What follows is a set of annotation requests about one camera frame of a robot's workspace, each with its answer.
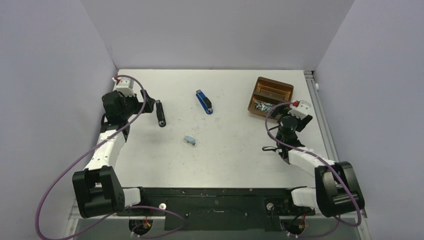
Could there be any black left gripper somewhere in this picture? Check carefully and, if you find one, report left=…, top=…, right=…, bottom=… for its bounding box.
left=118, top=90, right=155, bottom=120

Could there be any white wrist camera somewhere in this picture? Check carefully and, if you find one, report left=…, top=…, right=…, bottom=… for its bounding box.
left=112, top=77, right=136, bottom=97
left=288, top=100, right=312, bottom=120

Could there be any brown wooden tray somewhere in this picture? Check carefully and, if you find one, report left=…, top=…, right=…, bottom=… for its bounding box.
left=247, top=76, right=294, bottom=117

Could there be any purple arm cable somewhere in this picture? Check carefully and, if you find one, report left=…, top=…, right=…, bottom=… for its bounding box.
left=34, top=74, right=186, bottom=240
left=264, top=101, right=363, bottom=239

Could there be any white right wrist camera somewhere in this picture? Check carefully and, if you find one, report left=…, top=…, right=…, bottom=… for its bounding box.
left=288, top=100, right=312, bottom=120

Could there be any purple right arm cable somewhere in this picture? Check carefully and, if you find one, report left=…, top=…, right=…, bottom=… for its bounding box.
left=264, top=101, right=363, bottom=239

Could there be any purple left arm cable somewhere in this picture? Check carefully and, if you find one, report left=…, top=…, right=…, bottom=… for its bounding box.
left=34, top=74, right=186, bottom=240

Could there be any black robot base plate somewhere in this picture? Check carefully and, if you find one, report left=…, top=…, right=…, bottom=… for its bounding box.
left=115, top=187, right=316, bottom=232

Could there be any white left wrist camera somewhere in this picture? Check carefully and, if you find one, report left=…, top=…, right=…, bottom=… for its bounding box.
left=112, top=77, right=136, bottom=97

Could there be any black stapler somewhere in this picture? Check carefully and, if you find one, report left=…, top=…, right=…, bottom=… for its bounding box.
left=155, top=100, right=167, bottom=128

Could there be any aluminium side rail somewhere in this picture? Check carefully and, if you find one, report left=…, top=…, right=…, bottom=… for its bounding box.
left=303, top=70, right=340, bottom=162

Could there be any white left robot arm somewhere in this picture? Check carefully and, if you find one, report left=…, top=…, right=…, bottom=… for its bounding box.
left=72, top=90, right=155, bottom=219

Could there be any pile of staple strips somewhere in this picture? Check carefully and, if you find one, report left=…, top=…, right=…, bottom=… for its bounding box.
left=254, top=102, right=274, bottom=112

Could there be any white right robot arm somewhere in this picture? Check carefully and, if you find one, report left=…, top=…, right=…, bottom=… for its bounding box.
left=264, top=113, right=365, bottom=222

